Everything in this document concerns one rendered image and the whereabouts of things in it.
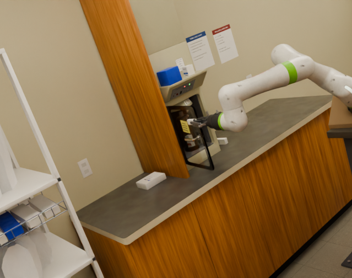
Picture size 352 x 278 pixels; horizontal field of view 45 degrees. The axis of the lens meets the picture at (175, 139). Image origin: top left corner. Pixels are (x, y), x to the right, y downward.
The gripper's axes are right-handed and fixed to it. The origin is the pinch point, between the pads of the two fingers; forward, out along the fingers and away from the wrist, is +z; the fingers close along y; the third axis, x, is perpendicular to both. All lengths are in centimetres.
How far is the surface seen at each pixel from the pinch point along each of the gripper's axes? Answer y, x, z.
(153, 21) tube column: -19, -57, 31
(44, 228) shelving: 80, 36, 69
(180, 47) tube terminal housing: -33, -37, 31
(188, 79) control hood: -22.0, -19.0, 19.2
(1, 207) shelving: 106, -5, 7
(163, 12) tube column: -28, -60, 31
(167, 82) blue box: -8.0, -22.1, 21.3
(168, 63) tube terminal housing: -20.0, -31.2, 30.5
